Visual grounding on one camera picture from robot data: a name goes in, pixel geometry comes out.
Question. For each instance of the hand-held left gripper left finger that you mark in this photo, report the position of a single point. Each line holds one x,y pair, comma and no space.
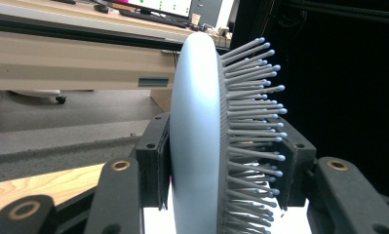
151,169

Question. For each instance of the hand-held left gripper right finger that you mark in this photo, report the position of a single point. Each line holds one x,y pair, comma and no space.
297,169

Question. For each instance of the grey bristle hairbrush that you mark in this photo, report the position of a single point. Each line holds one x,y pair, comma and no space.
198,130

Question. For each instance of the light wooden office desk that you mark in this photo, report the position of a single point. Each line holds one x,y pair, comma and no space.
85,65

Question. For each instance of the office chair wheeled base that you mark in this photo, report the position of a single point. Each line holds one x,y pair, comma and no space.
39,94

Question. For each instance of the black keyboard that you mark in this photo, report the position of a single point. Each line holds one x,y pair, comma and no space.
63,1
153,18

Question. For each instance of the small paper cup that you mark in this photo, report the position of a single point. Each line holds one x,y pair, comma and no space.
196,19

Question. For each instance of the monitor with pink screen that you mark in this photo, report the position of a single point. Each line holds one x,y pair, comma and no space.
166,6

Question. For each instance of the black computer mouse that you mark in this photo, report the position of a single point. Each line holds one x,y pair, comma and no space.
101,8

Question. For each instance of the black horizontal metal rail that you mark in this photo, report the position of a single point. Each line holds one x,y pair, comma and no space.
85,31

